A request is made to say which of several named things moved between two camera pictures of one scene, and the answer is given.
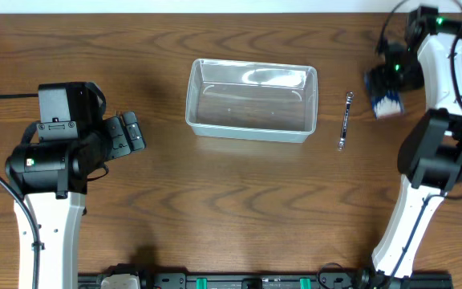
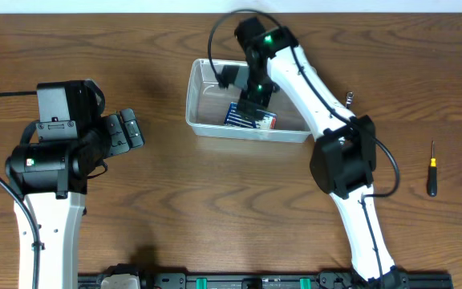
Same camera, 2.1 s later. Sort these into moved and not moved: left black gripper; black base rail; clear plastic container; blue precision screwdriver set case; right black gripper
Moved: right black gripper; blue precision screwdriver set case
Not moved: clear plastic container; left black gripper; black base rail
